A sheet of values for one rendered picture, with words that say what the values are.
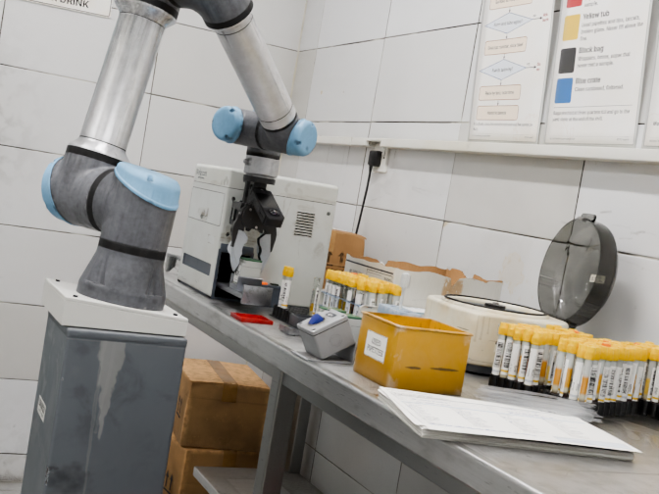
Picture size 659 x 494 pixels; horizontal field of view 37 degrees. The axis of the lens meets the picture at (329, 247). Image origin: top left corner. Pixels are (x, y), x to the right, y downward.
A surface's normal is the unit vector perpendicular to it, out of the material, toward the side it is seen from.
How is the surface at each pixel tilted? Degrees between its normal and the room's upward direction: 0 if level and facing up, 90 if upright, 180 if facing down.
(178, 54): 90
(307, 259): 90
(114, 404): 90
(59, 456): 90
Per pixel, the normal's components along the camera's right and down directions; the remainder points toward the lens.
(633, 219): -0.90, -0.13
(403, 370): 0.40, 0.11
